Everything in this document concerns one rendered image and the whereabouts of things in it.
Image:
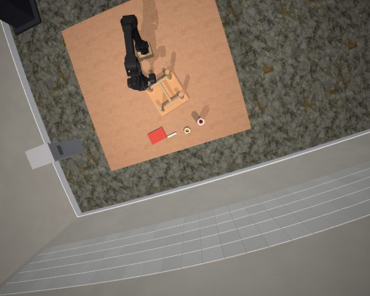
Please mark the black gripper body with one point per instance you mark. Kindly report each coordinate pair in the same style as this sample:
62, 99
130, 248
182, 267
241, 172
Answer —
151, 79

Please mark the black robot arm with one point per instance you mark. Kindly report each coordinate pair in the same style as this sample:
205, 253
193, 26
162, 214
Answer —
129, 26

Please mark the red flat rectangular block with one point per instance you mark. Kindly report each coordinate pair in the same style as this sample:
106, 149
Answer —
157, 135

